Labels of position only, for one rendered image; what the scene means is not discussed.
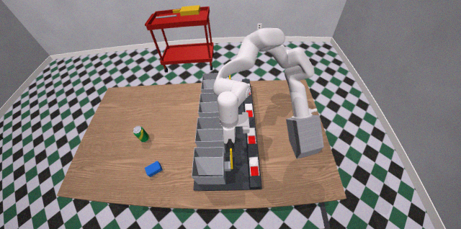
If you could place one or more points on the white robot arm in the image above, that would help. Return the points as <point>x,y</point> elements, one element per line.
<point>231,94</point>

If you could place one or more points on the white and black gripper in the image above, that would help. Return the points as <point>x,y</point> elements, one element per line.
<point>229,134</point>

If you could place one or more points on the green drink can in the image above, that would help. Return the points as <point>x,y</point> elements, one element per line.
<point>141,134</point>

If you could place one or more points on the blue plastic box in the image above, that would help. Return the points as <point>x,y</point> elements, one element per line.
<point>153,169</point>

